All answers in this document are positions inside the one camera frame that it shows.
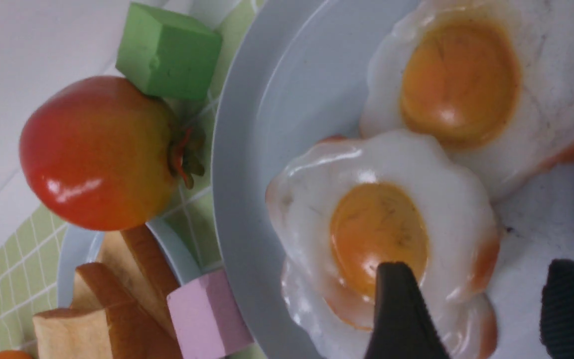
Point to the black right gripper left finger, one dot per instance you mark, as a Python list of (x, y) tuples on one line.
[(403, 327)]

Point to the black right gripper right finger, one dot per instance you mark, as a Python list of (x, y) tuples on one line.
[(557, 311)]

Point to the toast slice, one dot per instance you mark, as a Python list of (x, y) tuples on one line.
[(72, 334), (135, 257), (133, 332)]

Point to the pink foam cube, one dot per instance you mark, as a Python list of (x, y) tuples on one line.
[(206, 318)]

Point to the grey plate with eggs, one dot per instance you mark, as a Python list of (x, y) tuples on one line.
[(299, 76)]

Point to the grey plate under toast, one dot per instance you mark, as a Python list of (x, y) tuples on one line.
[(81, 246)]

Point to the red pomegranate fruit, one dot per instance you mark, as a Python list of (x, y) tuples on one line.
[(102, 155)]

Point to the green foam cube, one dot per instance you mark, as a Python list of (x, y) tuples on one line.
[(167, 54)]

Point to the orange mandarin fruit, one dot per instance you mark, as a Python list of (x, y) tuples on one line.
[(14, 354)]

